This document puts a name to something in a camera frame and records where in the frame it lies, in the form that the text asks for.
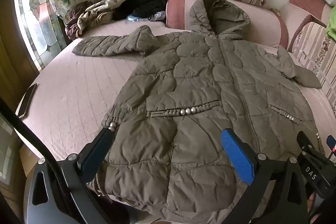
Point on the pink quilted bed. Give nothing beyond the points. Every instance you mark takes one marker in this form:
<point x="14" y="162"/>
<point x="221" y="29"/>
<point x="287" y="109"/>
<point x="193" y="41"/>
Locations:
<point x="78" y="87"/>

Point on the beige and brown cloth pile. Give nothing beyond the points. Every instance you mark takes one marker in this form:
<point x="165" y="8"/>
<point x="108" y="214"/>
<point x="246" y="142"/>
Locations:
<point x="97" y="10"/>

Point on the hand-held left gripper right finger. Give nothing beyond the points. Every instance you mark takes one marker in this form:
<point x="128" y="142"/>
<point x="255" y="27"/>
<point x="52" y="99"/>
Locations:
<point x="237" y="158"/>

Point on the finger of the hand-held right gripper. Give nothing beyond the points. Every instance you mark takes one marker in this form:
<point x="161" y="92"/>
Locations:
<point x="308" y="146"/>

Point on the floral green cushion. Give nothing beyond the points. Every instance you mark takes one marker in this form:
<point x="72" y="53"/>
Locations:
<point x="63" y="1"/>

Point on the pink bolster cushion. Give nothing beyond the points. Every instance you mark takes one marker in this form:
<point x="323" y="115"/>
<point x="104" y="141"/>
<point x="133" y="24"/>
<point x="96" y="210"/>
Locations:
<point x="262" y="24"/>

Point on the olive quilted puffer jacket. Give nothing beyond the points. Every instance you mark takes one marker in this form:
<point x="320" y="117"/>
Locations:
<point x="183" y="98"/>

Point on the black cloth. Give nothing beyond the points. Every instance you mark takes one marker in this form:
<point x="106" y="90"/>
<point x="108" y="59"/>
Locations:
<point x="144" y="5"/>

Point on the wide striped floral cushion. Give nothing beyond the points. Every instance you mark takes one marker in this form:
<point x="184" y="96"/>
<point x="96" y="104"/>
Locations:
<point x="312" y="50"/>

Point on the pink corner cushion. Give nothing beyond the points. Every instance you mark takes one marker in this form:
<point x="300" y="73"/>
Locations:
<point x="304" y="1"/>

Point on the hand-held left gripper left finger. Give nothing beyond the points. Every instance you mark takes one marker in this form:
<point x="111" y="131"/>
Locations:
<point x="97" y="154"/>

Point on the clear plastic bag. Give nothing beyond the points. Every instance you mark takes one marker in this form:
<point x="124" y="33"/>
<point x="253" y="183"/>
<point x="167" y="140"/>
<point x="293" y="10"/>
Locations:
<point x="145" y="16"/>

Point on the dark smartphone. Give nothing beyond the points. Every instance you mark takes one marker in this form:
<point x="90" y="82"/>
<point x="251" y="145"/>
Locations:
<point x="28" y="99"/>

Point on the green cloth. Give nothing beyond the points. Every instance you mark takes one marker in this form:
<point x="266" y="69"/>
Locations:
<point x="332" y="26"/>

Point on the stained glass window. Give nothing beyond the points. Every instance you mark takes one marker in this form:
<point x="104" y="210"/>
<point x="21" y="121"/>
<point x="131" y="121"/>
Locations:
<point x="32" y="6"/>

